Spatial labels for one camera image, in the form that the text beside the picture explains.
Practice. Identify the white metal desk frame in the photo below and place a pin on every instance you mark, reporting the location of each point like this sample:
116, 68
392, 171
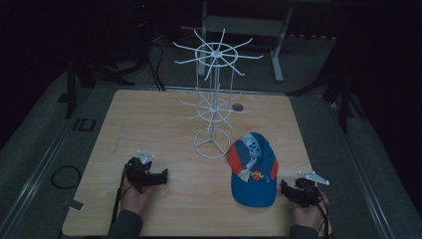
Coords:
244, 26

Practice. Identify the black rectangular floor bracket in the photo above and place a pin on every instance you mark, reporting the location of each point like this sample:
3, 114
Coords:
84, 124

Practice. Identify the person's right hand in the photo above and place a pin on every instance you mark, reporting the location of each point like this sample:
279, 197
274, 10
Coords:
310, 215

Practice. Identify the person's left hand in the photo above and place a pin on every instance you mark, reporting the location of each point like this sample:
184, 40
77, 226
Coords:
134, 200

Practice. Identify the black tripod stand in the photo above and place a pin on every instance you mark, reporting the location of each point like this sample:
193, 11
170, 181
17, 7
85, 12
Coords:
345, 106
70, 96

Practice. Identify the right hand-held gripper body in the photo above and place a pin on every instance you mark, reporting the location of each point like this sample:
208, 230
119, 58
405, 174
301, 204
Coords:
307, 194

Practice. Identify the blue and red cap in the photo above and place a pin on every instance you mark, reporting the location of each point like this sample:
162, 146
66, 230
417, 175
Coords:
253, 195

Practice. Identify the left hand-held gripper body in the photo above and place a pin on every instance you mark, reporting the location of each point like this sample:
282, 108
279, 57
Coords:
137, 172

